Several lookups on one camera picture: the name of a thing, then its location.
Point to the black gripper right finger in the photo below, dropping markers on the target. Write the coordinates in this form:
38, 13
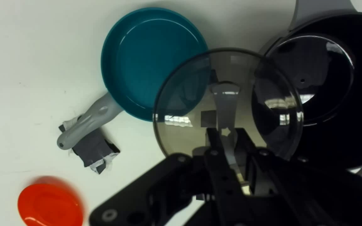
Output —
297, 194

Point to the black pot grey handle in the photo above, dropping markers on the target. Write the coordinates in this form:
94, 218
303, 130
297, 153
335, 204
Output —
322, 55

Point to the small blue pan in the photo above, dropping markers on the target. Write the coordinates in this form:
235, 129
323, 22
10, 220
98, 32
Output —
137, 56

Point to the transparent glass pot lid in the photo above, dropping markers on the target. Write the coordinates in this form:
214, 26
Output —
226, 90

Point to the red plastic disc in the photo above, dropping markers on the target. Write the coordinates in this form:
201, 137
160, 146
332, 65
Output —
49, 201

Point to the grey tape piece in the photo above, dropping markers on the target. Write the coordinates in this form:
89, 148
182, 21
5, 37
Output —
96, 151

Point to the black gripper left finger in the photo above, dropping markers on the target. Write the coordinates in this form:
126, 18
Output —
165, 190

